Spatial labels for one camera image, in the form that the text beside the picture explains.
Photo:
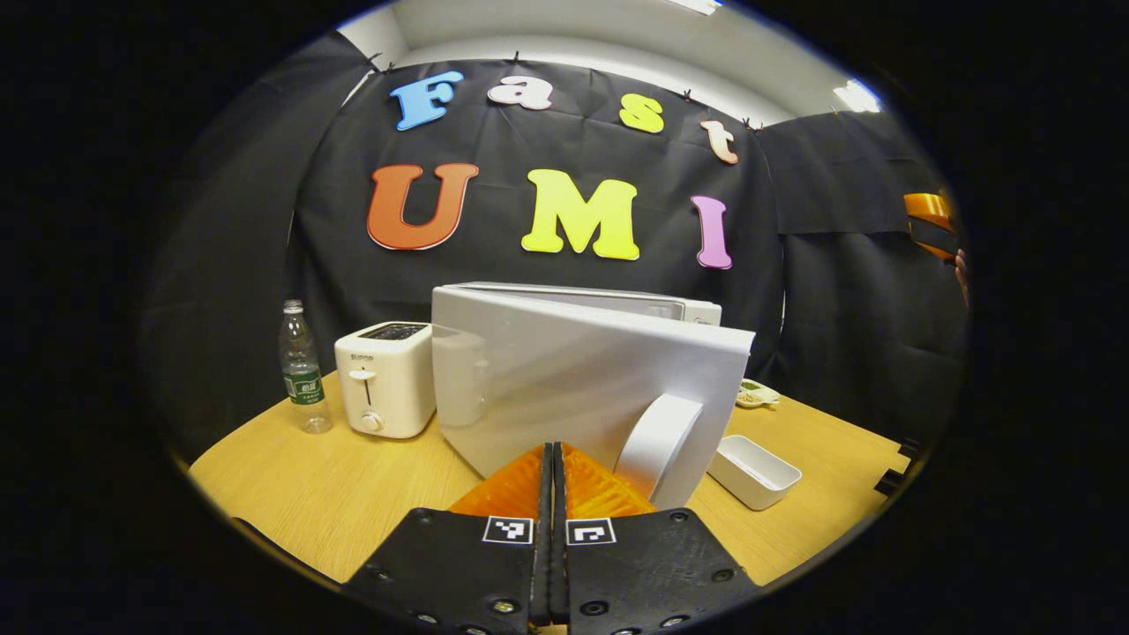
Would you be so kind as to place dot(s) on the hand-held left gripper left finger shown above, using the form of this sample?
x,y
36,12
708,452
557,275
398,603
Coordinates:
x,y
459,573

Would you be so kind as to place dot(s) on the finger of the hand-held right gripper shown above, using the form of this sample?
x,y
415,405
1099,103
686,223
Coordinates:
x,y
926,205

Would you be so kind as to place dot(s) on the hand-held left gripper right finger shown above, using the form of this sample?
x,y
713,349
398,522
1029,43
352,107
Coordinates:
x,y
653,573

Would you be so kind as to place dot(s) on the white microwave oven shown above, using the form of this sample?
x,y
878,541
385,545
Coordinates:
x,y
564,379

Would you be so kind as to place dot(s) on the ceiling light panel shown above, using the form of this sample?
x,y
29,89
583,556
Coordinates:
x,y
697,5
857,95

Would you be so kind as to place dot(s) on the white rectangular dish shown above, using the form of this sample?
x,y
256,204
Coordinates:
x,y
750,476

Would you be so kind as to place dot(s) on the white toaster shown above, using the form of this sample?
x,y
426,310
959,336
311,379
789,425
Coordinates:
x,y
388,379

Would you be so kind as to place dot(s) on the white divided snack tray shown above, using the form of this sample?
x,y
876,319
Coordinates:
x,y
758,395

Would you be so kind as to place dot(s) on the clear plastic water bottle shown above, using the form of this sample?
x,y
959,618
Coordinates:
x,y
304,388

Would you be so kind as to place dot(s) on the black backdrop cloth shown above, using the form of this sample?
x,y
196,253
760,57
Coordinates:
x,y
220,265

